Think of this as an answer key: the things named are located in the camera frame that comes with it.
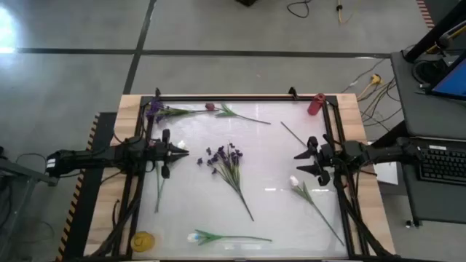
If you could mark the grey desk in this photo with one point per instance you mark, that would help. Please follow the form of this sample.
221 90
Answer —
422 109

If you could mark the blue-screen monitor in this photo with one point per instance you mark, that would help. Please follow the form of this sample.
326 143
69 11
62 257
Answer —
455 82

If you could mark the black keyboard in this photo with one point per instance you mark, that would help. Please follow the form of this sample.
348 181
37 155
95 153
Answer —
444 165

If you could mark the thin bare brown stem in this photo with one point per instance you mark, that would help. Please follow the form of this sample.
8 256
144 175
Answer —
291 132

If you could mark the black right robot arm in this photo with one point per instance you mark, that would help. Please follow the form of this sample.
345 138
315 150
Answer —
382 153

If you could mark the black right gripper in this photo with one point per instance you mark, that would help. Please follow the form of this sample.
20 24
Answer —
331 153

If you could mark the small purple flower stem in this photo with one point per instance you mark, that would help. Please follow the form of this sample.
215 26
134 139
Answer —
156 107

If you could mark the red ribbed glass vase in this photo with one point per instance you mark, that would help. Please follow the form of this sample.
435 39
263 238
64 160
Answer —
316 104

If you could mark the black aluminium table frame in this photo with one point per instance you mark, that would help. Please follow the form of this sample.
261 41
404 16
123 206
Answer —
236 98

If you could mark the black bar clamp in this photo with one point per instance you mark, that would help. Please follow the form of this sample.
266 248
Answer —
293 93
157 92

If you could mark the white paper sheet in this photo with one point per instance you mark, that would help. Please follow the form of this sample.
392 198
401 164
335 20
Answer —
387 174

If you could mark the white artificial tulip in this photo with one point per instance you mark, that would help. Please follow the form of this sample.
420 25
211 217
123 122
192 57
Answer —
293 180
181 145
193 237

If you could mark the black pillar stand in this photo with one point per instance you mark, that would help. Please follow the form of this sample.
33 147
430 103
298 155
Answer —
433 34

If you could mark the red artificial tulip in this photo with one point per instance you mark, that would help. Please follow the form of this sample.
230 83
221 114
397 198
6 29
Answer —
210 106

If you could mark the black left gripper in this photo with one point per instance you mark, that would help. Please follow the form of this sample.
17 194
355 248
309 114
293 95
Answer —
156 152

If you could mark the black hazard-striped floor mat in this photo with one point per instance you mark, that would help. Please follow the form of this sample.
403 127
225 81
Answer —
87 189

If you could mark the large purple flower bunch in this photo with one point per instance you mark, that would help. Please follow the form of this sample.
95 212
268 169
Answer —
223 154

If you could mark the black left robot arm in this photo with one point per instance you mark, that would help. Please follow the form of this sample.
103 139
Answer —
91 156

